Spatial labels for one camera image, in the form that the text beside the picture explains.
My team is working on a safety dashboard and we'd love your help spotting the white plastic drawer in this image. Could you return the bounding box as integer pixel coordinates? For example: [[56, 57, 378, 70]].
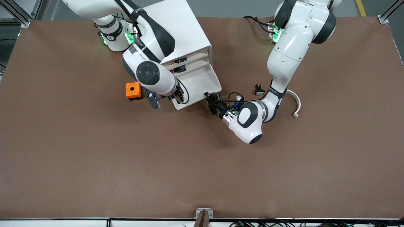
[[172, 64, 222, 110]]

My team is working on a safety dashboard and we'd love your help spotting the white drawer cabinet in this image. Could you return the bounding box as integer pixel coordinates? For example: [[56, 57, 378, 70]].
[[139, 0, 213, 76]]

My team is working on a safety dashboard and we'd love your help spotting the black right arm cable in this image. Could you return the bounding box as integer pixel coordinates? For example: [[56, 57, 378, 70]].
[[178, 80, 190, 105]]

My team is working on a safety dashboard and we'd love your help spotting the orange button enclosure box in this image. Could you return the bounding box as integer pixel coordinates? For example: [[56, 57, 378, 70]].
[[125, 82, 143, 101]]

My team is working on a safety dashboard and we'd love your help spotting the white curved plastic bracket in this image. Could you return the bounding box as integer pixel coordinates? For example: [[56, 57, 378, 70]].
[[286, 90, 301, 119]]

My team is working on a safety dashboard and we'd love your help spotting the black base power cable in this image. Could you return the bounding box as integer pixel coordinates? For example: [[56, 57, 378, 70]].
[[243, 16, 272, 33]]

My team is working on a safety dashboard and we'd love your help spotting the grey metal table bracket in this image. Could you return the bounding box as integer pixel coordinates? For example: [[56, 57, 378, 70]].
[[195, 208, 214, 219]]

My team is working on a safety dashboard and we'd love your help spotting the aluminium frame profile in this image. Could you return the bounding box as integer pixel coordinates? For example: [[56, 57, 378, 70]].
[[378, 0, 404, 24], [0, 0, 31, 28]]

